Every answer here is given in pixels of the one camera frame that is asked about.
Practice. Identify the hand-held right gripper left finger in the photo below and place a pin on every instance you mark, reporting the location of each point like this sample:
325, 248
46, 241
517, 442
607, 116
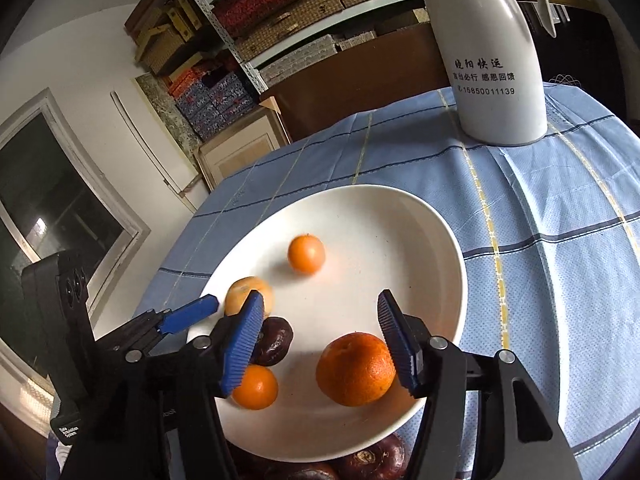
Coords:
245, 345

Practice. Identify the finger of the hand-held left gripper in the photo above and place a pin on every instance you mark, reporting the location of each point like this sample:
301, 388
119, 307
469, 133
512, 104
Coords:
187, 312

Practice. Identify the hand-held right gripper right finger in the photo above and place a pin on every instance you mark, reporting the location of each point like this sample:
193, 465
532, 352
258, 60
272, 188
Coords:
397, 350

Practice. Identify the dark purple water chestnut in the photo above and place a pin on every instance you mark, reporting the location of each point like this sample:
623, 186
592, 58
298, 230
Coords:
375, 457
275, 340
300, 473

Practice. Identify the small orange mandarin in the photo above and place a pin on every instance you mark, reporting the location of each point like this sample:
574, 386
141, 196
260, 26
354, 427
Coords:
306, 255
257, 389

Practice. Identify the large orange mandarin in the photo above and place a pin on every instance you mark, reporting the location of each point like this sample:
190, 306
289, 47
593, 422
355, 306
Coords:
352, 370

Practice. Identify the pale yellow mandarin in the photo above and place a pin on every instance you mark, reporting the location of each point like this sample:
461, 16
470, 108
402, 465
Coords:
240, 292

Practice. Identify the white round plate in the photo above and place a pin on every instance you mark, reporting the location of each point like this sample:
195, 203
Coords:
360, 270

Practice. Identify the light wooden framed panel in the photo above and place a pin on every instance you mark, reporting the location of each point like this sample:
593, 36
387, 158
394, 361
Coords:
240, 152

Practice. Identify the white leaning panel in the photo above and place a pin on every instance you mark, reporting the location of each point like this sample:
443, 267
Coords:
145, 132

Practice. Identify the green marble slab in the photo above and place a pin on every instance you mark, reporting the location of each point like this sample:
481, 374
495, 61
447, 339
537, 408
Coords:
165, 110

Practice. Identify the stack of blue patterned boxes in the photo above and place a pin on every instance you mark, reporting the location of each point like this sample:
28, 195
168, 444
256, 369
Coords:
215, 105

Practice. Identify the blue checked tablecloth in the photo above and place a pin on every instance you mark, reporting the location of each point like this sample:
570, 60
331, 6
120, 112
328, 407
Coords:
550, 200

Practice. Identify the orange patterned box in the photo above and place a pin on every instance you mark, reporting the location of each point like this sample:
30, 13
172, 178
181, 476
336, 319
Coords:
187, 82

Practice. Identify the brown wooden board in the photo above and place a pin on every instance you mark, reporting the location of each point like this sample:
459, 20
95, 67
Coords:
360, 85

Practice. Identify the shelf of patterned boxes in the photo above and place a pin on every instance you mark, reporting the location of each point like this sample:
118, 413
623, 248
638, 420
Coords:
295, 55

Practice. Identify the white metal shelf rack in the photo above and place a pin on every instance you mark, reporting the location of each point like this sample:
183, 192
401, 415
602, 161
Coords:
210, 19

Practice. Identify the white thermos jug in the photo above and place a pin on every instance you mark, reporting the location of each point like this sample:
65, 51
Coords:
490, 35

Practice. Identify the window with white frame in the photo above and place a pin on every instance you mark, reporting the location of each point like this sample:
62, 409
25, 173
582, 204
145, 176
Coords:
60, 195

